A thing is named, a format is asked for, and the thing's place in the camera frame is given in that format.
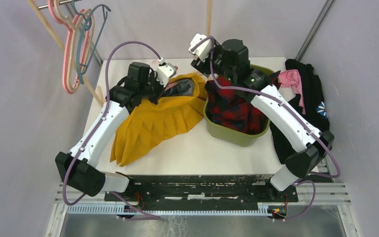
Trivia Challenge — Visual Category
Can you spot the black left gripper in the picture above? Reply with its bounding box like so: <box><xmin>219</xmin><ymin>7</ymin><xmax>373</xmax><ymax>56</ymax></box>
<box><xmin>139</xmin><ymin>72</ymin><xmax>169</xmax><ymax>105</ymax></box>

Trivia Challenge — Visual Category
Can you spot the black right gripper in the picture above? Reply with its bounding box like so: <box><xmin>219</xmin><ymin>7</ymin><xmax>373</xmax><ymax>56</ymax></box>
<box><xmin>191</xmin><ymin>40</ymin><xmax>235</xmax><ymax>82</ymax></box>

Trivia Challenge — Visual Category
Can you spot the yellow skirt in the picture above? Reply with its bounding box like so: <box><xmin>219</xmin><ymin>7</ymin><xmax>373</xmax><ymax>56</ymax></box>
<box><xmin>110</xmin><ymin>73</ymin><xmax>207</xmax><ymax>166</ymax></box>

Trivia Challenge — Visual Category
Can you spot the red plaid skirt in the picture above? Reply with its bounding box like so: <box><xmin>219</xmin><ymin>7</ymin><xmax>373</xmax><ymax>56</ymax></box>
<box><xmin>205</xmin><ymin>80</ymin><xmax>267</xmax><ymax>135</ymax></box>

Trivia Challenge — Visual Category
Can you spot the olive green plastic basket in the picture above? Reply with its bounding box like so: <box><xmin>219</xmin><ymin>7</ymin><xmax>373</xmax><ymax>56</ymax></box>
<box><xmin>203</xmin><ymin>64</ymin><xmax>277</xmax><ymax>148</ymax></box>

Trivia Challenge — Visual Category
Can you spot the grey blue plastic hanger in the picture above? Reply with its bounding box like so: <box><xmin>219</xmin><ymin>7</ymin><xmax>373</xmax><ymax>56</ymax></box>
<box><xmin>72</xmin><ymin>3</ymin><xmax>112</xmax><ymax>84</ymax></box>

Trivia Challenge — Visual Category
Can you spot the beige wooden hanger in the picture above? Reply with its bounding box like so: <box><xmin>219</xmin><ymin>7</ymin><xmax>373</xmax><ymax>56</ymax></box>
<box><xmin>47</xmin><ymin>0</ymin><xmax>95</xmax><ymax>94</ymax></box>

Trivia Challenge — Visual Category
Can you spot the pink plastic hanger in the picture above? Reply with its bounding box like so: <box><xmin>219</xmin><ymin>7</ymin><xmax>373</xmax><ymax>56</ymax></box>
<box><xmin>47</xmin><ymin>0</ymin><xmax>91</xmax><ymax>94</ymax></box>
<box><xmin>165</xmin><ymin>66</ymin><xmax>178</xmax><ymax>90</ymax></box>

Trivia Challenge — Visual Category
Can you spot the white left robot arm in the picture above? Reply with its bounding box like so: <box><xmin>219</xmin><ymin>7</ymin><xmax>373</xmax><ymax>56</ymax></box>
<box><xmin>55</xmin><ymin>62</ymin><xmax>176</xmax><ymax>201</ymax></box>

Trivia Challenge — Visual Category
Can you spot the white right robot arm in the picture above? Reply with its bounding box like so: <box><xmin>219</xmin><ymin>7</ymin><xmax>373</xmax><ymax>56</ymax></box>
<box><xmin>189</xmin><ymin>35</ymin><xmax>334</xmax><ymax>201</ymax></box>

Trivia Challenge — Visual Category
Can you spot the wooden clothes rack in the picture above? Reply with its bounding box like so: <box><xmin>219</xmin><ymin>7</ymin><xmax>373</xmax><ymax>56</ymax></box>
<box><xmin>26</xmin><ymin>0</ymin><xmax>214</xmax><ymax>107</ymax></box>

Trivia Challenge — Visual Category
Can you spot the pink garment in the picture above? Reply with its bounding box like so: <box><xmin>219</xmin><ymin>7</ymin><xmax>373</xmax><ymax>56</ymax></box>
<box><xmin>279</xmin><ymin>69</ymin><xmax>306</xmax><ymax>115</ymax></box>

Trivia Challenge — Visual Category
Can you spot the black garment with flower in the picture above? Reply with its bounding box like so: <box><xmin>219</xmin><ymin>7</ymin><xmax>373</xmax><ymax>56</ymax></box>
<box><xmin>269</xmin><ymin>59</ymin><xmax>331</xmax><ymax>165</ymax></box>

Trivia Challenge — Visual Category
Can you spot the metal rack rod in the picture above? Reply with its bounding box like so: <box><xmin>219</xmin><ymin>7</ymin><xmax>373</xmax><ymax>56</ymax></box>
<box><xmin>38</xmin><ymin>0</ymin><xmax>81</xmax><ymax>10</ymax></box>

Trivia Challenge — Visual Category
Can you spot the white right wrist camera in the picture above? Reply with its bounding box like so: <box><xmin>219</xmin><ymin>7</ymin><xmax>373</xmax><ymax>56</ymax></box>
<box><xmin>189</xmin><ymin>33</ymin><xmax>215</xmax><ymax>62</ymax></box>

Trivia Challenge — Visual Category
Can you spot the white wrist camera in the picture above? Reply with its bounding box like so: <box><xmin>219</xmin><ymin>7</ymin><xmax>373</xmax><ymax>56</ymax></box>
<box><xmin>189</xmin><ymin>33</ymin><xmax>215</xmax><ymax>62</ymax></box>
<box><xmin>156</xmin><ymin>58</ymin><xmax>177</xmax><ymax>88</ymax></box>

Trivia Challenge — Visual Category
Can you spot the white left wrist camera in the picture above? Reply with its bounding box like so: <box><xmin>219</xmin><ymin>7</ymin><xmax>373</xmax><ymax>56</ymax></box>
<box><xmin>156</xmin><ymin>58</ymin><xmax>177</xmax><ymax>88</ymax></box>

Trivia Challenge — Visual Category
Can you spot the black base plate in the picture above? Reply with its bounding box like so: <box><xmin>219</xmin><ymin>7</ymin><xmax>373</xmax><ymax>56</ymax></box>
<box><xmin>120</xmin><ymin>174</ymin><xmax>299</xmax><ymax>211</ymax></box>

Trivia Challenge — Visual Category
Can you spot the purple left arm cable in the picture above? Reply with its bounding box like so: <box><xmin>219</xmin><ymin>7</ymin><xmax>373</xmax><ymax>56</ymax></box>
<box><xmin>62</xmin><ymin>40</ymin><xmax>162</xmax><ymax>221</ymax></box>

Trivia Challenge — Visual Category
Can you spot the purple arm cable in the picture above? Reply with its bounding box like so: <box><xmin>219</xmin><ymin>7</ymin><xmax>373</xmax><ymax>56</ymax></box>
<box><xmin>189</xmin><ymin>36</ymin><xmax>341</xmax><ymax>222</ymax></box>
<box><xmin>62</xmin><ymin>40</ymin><xmax>162</xmax><ymax>221</ymax></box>

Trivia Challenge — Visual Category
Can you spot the white cable duct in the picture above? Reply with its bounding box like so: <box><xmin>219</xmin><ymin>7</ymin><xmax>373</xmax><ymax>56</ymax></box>
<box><xmin>66</xmin><ymin>203</ymin><xmax>272</xmax><ymax>217</ymax></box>

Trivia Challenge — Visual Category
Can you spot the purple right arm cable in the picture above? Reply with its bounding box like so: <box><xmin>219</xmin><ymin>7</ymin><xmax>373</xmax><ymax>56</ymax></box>
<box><xmin>189</xmin><ymin>36</ymin><xmax>341</xmax><ymax>222</ymax></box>

